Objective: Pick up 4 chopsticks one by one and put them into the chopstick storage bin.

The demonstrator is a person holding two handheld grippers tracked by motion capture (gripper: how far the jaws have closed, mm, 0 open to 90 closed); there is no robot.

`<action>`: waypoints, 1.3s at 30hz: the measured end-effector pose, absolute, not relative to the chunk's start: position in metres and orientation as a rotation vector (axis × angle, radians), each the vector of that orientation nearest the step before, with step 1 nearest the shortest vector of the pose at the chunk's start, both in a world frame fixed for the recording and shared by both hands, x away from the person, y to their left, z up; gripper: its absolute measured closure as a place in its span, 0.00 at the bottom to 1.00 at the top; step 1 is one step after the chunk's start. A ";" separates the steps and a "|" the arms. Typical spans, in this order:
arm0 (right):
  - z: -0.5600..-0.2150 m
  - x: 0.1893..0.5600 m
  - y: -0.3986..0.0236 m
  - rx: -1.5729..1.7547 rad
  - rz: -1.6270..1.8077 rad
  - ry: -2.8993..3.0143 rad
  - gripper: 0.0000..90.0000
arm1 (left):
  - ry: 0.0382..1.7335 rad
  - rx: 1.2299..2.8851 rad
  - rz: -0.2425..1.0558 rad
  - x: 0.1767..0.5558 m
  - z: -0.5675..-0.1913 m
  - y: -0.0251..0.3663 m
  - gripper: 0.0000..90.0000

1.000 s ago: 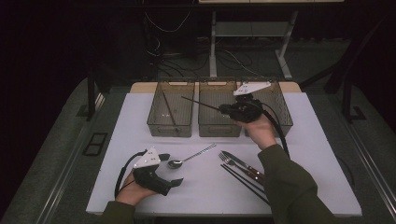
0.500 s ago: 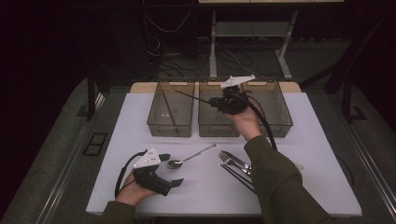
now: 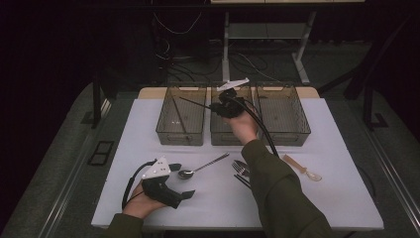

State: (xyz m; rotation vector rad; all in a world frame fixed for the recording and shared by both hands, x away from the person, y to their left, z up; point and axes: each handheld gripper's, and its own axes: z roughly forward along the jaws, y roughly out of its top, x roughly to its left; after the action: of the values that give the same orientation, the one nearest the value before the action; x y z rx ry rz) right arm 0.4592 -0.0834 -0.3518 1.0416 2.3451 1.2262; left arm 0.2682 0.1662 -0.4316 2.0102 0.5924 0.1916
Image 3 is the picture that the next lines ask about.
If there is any black chopstick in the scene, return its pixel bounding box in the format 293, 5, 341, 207
235, 173, 253, 188
233, 174, 252, 190

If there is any person's left hand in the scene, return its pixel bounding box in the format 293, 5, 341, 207
122, 179, 167, 220

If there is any translucent grey plastic bin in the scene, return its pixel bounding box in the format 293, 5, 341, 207
256, 82, 312, 148
209, 82, 259, 147
156, 83, 208, 147

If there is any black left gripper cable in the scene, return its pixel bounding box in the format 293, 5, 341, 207
121, 159, 158, 210

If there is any black floor cable bundle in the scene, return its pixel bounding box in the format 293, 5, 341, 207
157, 49, 222, 83

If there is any black metal stand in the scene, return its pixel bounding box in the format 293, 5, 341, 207
362, 78, 390, 131
80, 65, 112, 130

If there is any white hanging cable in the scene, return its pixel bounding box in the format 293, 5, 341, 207
153, 11, 203, 36

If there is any fork with wooden handle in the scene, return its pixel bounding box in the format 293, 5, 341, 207
231, 161, 251, 178

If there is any metal floor rail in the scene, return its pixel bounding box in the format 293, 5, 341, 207
363, 128, 420, 226
39, 98, 112, 238

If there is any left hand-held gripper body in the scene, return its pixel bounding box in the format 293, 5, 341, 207
141, 156, 183, 210

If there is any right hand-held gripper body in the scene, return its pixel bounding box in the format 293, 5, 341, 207
216, 77, 251, 119

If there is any white floor cable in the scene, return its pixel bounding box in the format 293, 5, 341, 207
237, 53, 281, 83

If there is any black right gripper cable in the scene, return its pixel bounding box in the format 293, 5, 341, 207
231, 95, 280, 158

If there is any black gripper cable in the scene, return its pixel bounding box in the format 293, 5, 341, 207
231, 95, 280, 158
121, 159, 158, 210

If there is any grey metal desk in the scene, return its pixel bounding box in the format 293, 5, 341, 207
210, 0, 366, 86

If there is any metal spoon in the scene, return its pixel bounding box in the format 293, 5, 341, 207
177, 152, 231, 180

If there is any tan spoon with clear bowl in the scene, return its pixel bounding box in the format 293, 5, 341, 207
282, 154, 323, 182

